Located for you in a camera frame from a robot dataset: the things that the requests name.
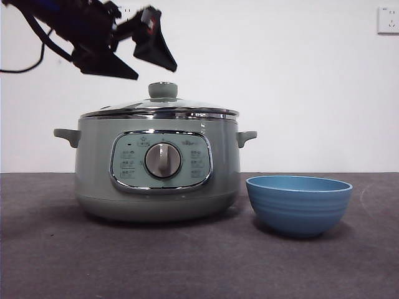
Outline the glass lid with green knob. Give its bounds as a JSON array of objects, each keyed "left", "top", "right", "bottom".
[{"left": 79, "top": 81, "right": 239, "bottom": 120}]

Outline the pale green electric steamer pot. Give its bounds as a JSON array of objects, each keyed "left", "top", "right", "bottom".
[{"left": 52, "top": 115, "right": 258, "bottom": 223}]

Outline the blue ribbed bowl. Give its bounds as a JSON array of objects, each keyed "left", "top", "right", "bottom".
[{"left": 245, "top": 175, "right": 354, "bottom": 240}]

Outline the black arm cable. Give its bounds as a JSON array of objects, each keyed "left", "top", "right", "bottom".
[{"left": 0, "top": 27, "right": 54, "bottom": 74}]

